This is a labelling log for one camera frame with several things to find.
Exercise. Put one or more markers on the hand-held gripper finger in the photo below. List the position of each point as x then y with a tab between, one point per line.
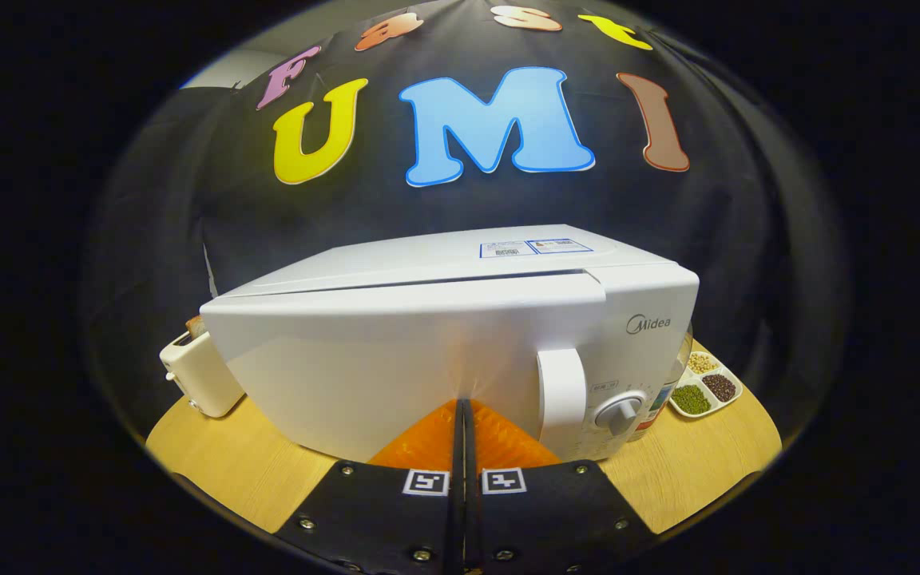
472	519
454	519

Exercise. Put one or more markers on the white microwave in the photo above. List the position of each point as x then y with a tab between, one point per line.
364	359

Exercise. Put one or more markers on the clear plastic bottle red label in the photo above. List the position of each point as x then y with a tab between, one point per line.
662	399

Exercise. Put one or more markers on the white divided dish of beans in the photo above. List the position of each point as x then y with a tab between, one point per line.
707	387

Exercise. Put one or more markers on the cream toaster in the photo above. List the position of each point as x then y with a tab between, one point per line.
200	375

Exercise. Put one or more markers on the toast slice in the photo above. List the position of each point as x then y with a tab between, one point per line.
195	326

